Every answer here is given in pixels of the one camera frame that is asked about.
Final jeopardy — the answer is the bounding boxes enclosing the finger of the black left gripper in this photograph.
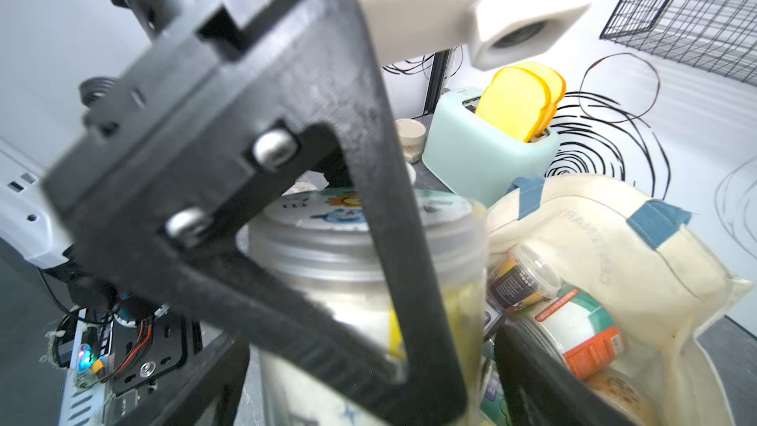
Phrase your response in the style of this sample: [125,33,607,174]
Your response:
[43,24,467,425]

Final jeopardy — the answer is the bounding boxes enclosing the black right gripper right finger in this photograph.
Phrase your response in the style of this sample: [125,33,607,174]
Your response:
[494,321,630,425]

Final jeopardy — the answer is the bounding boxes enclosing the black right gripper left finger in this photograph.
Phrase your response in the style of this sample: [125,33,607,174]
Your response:
[108,334,250,425]

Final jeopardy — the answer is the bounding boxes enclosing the sunflower label tall jar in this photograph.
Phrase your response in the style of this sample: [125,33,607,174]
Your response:
[246,189,488,425]

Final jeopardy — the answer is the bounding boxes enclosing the cream canvas bag blue handles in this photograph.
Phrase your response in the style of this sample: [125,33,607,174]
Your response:
[488,174,752,425]

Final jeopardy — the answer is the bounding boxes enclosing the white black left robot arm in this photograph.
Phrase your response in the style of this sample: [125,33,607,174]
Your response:
[1,0,467,425]

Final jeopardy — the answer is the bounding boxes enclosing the tan lid jar in bag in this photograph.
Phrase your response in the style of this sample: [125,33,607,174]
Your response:
[585,369,658,425]

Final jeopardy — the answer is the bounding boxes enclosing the white orange label jar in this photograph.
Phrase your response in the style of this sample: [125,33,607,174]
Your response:
[516,285,627,380]

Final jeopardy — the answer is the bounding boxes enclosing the orange label small jar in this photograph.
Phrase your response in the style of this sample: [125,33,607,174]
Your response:
[487,244,562,313]

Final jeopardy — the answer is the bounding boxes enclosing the mint green toaster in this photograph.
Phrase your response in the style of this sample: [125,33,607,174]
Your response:
[422,88,559,207]

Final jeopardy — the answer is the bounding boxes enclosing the beige lid jar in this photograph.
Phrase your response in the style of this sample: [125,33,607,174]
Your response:
[395,118,427,164]

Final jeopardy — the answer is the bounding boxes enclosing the yellow toast slice front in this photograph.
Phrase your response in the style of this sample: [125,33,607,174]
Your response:
[475,67,552,142]

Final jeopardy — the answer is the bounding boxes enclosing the black corner frame post left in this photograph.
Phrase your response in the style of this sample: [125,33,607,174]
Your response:
[422,49,453,116]

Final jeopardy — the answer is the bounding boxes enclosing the black wire wall basket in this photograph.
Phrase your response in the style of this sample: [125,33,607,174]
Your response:
[600,0,756,85]

